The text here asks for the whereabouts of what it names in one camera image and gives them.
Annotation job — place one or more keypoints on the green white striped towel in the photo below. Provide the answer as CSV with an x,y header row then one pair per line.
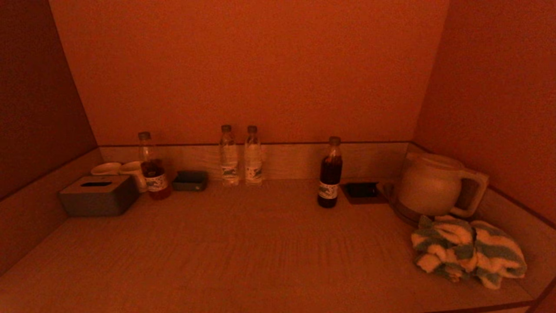
x,y
469,250

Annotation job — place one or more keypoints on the clear water bottle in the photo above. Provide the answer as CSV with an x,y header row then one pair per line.
x,y
253,164
229,164

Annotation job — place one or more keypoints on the full dark tea bottle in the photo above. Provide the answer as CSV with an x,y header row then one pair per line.
x,y
329,178

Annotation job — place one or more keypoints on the small black box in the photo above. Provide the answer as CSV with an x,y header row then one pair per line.
x,y
361,189

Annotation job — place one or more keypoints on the small blue plastic tray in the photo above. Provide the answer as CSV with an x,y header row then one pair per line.
x,y
190,181

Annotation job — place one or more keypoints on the brown square coaster tray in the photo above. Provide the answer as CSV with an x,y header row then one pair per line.
x,y
362,200

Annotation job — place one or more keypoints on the half-full amber tea bottle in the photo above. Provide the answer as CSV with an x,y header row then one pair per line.
x,y
155,180

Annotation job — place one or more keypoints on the white electric kettle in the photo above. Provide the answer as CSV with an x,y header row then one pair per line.
x,y
428,182

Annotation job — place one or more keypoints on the white ceramic cup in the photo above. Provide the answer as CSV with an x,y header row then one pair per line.
x,y
105,168

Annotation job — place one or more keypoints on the grey-blue tissue box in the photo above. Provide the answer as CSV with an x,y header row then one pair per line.
x,y
99,200

